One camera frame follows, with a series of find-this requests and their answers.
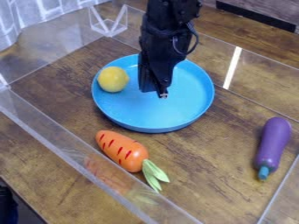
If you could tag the clear acrylic enclosure wall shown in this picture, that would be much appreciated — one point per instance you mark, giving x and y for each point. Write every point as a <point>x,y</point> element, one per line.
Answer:
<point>143,201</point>

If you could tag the white patterned curtain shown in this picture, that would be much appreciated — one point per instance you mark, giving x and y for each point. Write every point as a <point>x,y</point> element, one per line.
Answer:
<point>21,13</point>

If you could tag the yellow toy lemon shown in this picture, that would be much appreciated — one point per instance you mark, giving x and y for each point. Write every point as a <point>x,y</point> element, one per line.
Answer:
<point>112,79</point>

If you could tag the black baseboard strip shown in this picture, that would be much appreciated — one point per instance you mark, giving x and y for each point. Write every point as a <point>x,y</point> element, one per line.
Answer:
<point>277,23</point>

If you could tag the purple toy eggplant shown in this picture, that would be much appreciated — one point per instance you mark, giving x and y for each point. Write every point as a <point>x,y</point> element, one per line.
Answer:
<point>276,134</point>

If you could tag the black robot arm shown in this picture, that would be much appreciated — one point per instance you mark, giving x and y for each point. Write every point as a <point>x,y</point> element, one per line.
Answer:
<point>179,10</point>

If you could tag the orange toy carrot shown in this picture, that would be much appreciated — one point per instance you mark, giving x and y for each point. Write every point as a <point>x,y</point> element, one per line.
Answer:
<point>131,156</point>

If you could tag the blue round tray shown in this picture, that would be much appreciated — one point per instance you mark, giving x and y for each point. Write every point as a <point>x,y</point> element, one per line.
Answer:
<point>145,113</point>

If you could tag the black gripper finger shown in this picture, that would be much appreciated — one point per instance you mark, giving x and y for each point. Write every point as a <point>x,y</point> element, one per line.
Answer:
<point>145,79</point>
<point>160,83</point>

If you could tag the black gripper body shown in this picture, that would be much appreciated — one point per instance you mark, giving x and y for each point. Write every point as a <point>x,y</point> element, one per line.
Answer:
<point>165,42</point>

